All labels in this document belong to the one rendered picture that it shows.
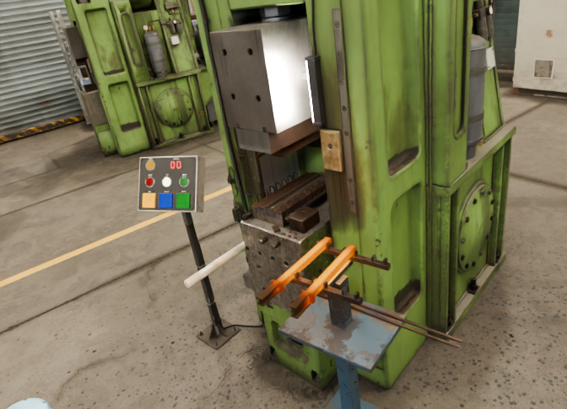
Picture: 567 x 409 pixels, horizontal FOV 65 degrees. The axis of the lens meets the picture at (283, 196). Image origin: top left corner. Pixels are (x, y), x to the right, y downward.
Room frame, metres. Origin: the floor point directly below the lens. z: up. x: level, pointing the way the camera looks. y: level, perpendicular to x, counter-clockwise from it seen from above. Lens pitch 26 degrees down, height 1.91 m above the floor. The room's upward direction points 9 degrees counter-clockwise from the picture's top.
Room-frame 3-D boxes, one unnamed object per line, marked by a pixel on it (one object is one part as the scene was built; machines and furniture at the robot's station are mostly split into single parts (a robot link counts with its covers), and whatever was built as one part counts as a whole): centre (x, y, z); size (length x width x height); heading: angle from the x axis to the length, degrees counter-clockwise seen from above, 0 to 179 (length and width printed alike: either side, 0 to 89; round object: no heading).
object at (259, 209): (1.96, -0.06, 0.96); 0.42 x 0.20 x 0.09; 134
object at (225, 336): (2.16, 0.54, 0.05); 0.22 x 0.22 x 0.09; 44
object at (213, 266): (2.00, 0.39, 0.62); 0.44 x 0.05 x 0.05; 134
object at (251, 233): (1.93, -0.11, 0.69); 0.56 x 0.38 x 0.45; 134
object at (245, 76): (1.93, -0.09, 1.57); 0.42 x 0.39 x 0.40; 134
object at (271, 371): (1.78, 0.13, 0.01); 0.58 x 0.39 x 0.01; 44
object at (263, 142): (1.96, -0.06, 1.32); 0.42 x 0.20 x 0.10; 134
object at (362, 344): (1.31, -0.14, 0.70); 0.40 x 0.30 x 0.02; 49
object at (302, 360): (1.93, -0.11, 0.23); 0.55 x 0.37 x 0.47; 134
